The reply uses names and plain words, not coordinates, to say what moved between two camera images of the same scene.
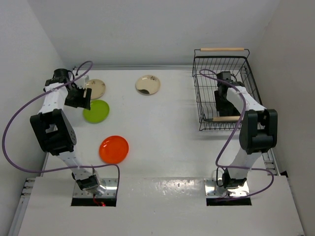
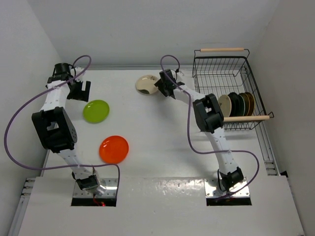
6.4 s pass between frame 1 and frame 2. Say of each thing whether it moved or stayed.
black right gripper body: moved
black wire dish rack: stayed
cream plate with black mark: stayed
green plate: stayed
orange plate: stayed
